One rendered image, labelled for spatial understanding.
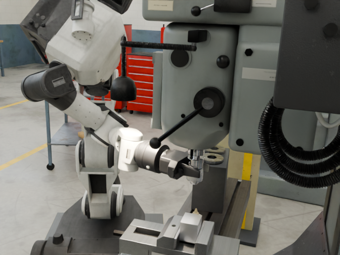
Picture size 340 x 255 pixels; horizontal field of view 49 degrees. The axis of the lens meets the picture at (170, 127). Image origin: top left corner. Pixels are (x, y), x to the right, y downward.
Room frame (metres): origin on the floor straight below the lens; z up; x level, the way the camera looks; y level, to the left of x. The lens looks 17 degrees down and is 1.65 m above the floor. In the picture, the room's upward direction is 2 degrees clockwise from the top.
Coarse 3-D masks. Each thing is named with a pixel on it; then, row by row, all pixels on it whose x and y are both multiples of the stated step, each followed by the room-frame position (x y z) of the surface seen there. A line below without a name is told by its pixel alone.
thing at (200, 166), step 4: (188, 164) 0.96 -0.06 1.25; (192, 164) 0.95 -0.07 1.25; (196, 164) 0.94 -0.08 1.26; (200, 164) 0.95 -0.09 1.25; (196, 168) 0.94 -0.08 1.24; (200, 168) 0.95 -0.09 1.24; (200, 176) 0.95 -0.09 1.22; (188, 180) 0.95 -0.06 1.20; (192, 180) 0.95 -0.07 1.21; (196, 180) 0.94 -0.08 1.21; (200, 180) 0.95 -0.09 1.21
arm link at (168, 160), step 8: (144, 152) 1.01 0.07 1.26; (152, 152) 1.00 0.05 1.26; (160, 152) 1.01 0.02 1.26; (168, 152) 1.01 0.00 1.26; (176, 152) 1.02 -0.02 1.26; (184, 152) 1.02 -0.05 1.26; (144, 160) 1.01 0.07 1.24; (152, 160) 0.99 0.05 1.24; (160, 160) 0.98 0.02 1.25; (168, 160) 0.97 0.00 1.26; (176, 160) 0.95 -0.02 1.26; (184, 160) 0.98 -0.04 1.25; (152, 168) 1.00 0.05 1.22; (160, 168) 0.98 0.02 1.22; (168, 168) 0.94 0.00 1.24; (176, 168) 0.94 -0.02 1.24; (176, 176) 0.94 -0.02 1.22
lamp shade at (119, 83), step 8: (120, 80) 0.99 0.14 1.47; (128, 80) 0.99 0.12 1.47; (112, 88) 0.99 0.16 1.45; (120, 88) 0.98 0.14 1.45; (128, 88) 0.98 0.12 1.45; (136, 88) 1.01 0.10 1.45; (112, 96) 0.99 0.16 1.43; (120, 96) 0.97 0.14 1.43; (128, 96) 0.98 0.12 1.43; (136, 96) 1.01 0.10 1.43
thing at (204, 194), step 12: (204, 156) 1.32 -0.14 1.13; (216, 156) 1.32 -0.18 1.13; (228, 156) 1.37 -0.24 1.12; (216, 168) 1.25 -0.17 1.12; (204, 180) 1.26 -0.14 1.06; (216, 180) 1.25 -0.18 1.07; (192, 192) 1.27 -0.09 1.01; (204, 192) 1.26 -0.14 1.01; (216, 192) 1.25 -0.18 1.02; (192, 204) 1.27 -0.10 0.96; (204, 204) 1.26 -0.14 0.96; (216, 204) 1.25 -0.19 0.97
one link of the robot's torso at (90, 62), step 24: (48, 0) 1.34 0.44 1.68; (96, 0) 1.38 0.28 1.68; (24, 24) 1.29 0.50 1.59; (48, 24) 1.29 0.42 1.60; (96, 24) 1.31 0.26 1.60; (120, 24) 1.34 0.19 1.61; (48, 48) 1.26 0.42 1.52; (72, 48) 1.25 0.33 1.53; (96, 48) 1.27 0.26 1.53; (120, 48) 1.39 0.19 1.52; (72, 72) 1.26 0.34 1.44; (96, 72) 1.27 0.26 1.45
